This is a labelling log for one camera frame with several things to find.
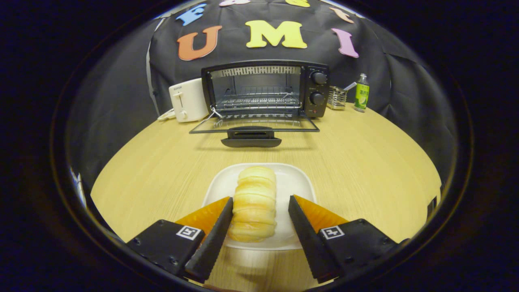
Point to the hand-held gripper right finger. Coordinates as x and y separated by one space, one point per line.
308 239

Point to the green label bottle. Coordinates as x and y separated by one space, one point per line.
361 95

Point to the black toaster oven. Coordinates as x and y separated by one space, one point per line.
324 109

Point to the golden bread roll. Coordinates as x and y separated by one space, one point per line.
255 194

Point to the white square plate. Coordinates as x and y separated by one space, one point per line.
296 182

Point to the white pop-up toaster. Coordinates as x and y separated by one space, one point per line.
192 101

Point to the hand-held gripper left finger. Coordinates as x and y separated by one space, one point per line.
215 239

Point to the black backdrop cloth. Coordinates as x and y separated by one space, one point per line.
233 48

